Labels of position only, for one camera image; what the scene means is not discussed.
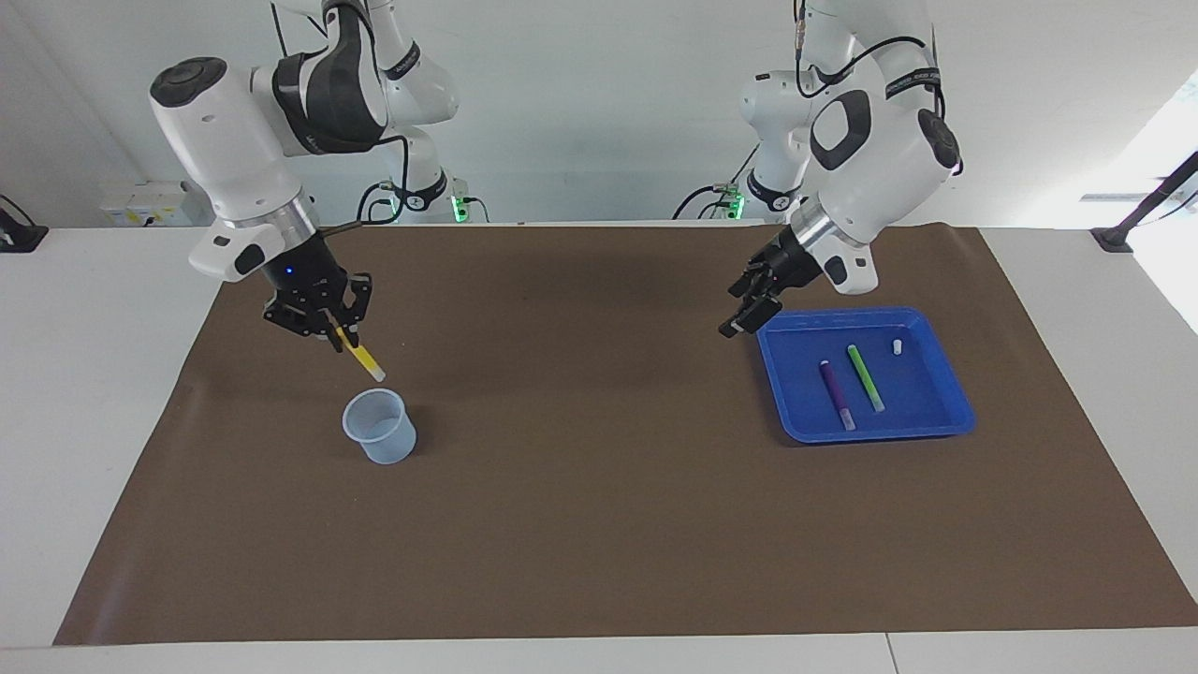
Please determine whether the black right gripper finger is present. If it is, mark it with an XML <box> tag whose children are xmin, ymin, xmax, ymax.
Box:
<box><xmin>264</xmin><ymin>297</ymin><xmax>341</xmax><ymax>341</ymax></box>
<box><xmin>328</xmin><ymin>273</ymin><xmax>373</xmax><ymax>350</ymax></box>

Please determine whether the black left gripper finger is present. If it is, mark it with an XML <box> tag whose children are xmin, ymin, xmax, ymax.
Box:
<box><xmin>718</xmin><ymin>294</ymin><xmax>783</xmax><ymax>340</ymax></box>
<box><xmin>728</xmin><ymin>256</ymin><xmax>777</xmax><ymax>301</ymax></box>

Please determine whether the yellow marker pen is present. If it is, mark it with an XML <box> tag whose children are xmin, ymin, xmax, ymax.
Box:
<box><xmin>334</xmin><ymin>325</ymin><xmax>387</xmax><ymax>384</ymax></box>

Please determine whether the purple marker pen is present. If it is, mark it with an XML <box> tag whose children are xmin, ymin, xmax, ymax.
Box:
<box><xmin>819</xmin><ymin>359</ymin><xmax>857</xmax><ymax>432</ymax></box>

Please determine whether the green marker pen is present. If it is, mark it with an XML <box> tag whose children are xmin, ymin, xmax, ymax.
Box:
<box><xmin>846</xmin><ymin>344</ymin><xmax>885</xmax><ymax>414</ymax></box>

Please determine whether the blue plastic tray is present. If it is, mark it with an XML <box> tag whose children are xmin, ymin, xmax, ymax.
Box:
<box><xmin>754</xmin><ymin>306</ymin><xmax>977</xmax><ymax>445</ymax></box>

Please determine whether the translucent plastic cup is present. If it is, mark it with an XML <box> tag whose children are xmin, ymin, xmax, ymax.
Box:
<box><xmin>341</xmin><ymin>388</ymin><xmax>418</xmax><ymax>466</ymax></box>

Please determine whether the white socket box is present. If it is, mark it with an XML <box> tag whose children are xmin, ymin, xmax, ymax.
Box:
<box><xmin>98</xmin><ymin>183</ymin><xmax>214</xmax><ymax>228</ymax></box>

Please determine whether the brown table mat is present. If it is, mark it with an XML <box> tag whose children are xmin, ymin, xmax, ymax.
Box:
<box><xmin>53</xmin><ymin>223</ymin><xmax>1198</xmax><ymax>647</ymax></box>

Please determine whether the black table clamp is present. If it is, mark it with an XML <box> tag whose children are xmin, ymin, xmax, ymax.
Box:
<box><xmin>0</xmin><ymin>194</ymin><xmax>50</xmax><ymax>254</ymax></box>

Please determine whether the black right base cable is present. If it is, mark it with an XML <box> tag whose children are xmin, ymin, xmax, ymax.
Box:
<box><xmin>356</xmin><ymin>181</ymin><xmax>399</xmax><ymax>226</ymax></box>

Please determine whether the black base cable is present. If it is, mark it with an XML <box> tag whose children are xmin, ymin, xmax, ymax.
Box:
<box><xmin>356</xmin><ymin>181</ymin><xmax>399</xmax><ymax>226</ymax></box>
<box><xmin>672</xmin><ymin>145</ymin><xmax>761</xmax><ymax>221</ymax></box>

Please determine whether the black left base cable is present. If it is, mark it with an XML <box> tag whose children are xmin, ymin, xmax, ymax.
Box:
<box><xmin>672</xmin><ymin>145</ymin><xmax>761</xmax><ymax>221</ymax></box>

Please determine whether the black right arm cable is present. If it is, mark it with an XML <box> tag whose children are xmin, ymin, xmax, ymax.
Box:
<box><xmin>270</xmin><ymin>0</ymin><xmax>413</xmax><ymax>235</ymax></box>

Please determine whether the black camera stand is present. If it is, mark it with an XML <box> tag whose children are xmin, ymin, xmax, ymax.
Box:
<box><xmin>1090</xmin><ymin>150</ymin><xmax>1198</xmax><ymax>256</ymax></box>

